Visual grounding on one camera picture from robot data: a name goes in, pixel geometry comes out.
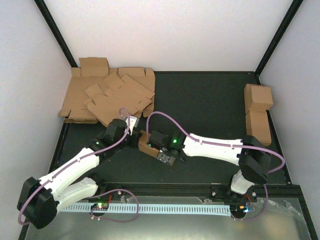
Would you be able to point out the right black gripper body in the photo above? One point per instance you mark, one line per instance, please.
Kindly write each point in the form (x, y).
(165, 158)

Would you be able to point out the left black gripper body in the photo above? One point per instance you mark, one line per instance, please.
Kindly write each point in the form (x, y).
(133, 144)

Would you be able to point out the cardboard box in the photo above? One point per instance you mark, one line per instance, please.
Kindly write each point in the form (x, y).
(257, 97)
(257, 125)
(153, 152)

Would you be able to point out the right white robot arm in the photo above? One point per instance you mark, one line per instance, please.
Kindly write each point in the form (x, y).
(247, 153)

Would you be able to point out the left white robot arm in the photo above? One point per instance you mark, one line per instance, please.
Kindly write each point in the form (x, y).
(42, 199)

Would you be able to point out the stack of flat cardboard blanks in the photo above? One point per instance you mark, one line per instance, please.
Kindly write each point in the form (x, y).
(93, 70)

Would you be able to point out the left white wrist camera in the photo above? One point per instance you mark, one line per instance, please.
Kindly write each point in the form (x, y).
(132, 122)

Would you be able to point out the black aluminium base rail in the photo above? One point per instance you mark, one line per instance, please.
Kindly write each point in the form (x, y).
(219, 192)

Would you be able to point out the light blue slotted cable duct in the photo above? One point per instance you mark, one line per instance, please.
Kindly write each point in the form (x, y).
(162, 209)

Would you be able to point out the left black frame post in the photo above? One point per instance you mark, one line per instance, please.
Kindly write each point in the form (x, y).
(51, 23)

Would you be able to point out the black frame post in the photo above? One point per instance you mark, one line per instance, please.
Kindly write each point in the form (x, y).
(51, 23)
(281, 30)

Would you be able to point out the right black frame post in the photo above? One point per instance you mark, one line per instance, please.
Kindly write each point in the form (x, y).
(281, 30)

